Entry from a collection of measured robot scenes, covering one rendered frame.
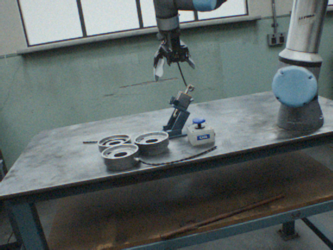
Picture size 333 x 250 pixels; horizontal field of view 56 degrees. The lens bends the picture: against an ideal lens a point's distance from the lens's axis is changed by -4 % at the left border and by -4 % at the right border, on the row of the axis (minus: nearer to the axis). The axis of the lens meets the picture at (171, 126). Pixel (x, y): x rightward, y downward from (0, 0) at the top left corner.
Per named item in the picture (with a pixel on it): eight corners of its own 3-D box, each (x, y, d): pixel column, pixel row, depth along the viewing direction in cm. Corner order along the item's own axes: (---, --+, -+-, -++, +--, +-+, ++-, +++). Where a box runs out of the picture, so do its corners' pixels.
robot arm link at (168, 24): (151, 13, 103) (175, 6, 105) (154, 26, 106) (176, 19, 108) (159, 21, 98) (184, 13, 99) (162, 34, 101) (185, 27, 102)
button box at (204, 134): (192, 147, 99) (191, 131, 97) (188, 139, 106) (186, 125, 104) (218, 141, 100) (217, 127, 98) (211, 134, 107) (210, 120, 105)
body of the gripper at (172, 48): (169, 68, 108) (163, 36, 100) (159, 57, 114) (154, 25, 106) (189, 61, 109) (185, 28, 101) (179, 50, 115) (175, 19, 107)
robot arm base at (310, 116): (307, 113, 114) (307, 86, 111) (333, 125, 100) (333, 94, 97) (269, 121, 112) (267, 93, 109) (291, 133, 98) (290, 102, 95)
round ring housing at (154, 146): (176, 146, 101) (175, 133, 100) (153, 159, 94) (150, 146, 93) (153, 141, 108) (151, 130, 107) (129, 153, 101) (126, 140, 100)
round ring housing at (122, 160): (97, 169, 92) (93, 156, 91) (119, 155, 101) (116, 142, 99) (126, 174, 87) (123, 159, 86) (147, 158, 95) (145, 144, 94)
